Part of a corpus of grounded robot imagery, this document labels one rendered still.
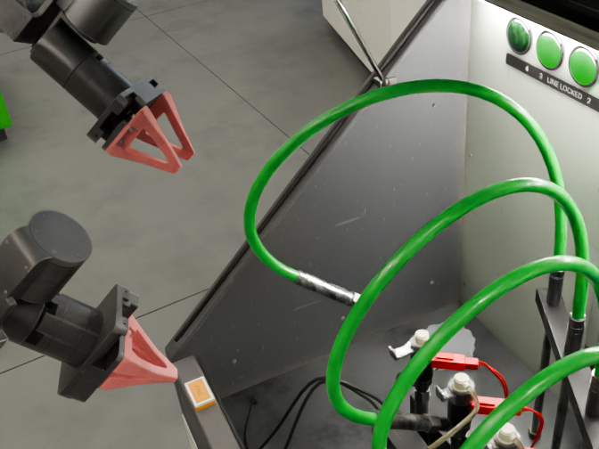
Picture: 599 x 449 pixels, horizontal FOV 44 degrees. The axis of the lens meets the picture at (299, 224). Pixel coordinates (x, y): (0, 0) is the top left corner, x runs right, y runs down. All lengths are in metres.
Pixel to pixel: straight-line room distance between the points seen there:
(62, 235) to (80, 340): 0.11
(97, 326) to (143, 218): 2.57
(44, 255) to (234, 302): 0.57
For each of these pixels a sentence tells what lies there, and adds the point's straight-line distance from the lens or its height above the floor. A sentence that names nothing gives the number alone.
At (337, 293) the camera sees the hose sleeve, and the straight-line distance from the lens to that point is 0.94.
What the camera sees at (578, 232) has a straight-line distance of 0.82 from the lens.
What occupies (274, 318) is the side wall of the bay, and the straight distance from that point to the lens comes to 1.21.
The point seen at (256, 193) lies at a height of 1.32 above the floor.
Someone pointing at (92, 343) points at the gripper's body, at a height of 1.31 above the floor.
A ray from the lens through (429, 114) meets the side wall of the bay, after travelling 1.16.
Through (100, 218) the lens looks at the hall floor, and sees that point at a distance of 3.34.
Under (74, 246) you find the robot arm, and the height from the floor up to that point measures 1.41.
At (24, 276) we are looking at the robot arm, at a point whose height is 1.42.
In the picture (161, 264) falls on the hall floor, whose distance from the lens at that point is 2.98.
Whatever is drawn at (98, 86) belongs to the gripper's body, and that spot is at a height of 1.44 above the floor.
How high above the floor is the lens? 1.77
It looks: 36 degrees down
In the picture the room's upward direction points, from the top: 7 degrees counter-clockwise
